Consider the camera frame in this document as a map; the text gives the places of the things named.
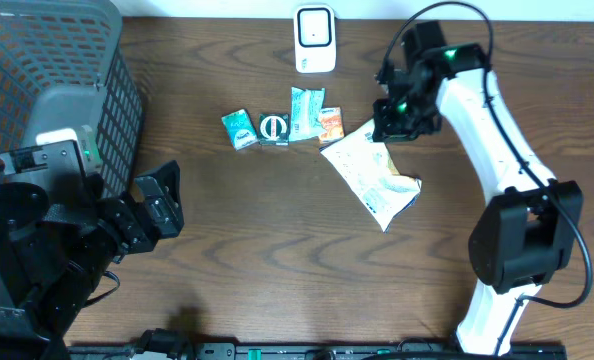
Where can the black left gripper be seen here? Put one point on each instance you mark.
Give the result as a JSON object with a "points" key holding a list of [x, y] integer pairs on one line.
{"points": [[140, 220]]}

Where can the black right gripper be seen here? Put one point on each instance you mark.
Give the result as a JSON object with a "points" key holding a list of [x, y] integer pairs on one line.
{"points": [[385, 126]]}

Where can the orange wet sheet package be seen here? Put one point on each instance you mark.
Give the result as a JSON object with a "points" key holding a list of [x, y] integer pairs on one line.
{"points": [[368, 170]]}

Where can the small orange tissue pack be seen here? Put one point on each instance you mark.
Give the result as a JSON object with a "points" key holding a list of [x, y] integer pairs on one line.
{"points": [[331, 121]]}

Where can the small teal tissue pack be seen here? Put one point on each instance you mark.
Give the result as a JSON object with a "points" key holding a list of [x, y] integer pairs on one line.
{"points": [[240, 129]]}

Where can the green Kleenex tissue pack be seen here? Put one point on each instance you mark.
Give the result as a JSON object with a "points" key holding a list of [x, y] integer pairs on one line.
{"points": [[306, 105]]}

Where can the dark green scrub pad pack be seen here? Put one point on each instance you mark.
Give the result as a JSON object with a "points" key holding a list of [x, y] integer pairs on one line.
{"points": [[274, 129]]}

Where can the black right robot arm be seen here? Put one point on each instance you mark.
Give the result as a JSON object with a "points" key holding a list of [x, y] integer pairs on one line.
{"points": [[530, 222]]}

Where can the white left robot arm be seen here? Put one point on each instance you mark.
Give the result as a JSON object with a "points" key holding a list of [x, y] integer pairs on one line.
{"points": [[57, 243]]}

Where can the dark grey plastic mesh basket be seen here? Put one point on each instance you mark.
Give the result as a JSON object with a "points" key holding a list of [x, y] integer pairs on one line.
{"points": [[62, 75]]}

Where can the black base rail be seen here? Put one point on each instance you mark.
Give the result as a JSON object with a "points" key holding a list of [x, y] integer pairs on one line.
{"points": [[229, 351]]}

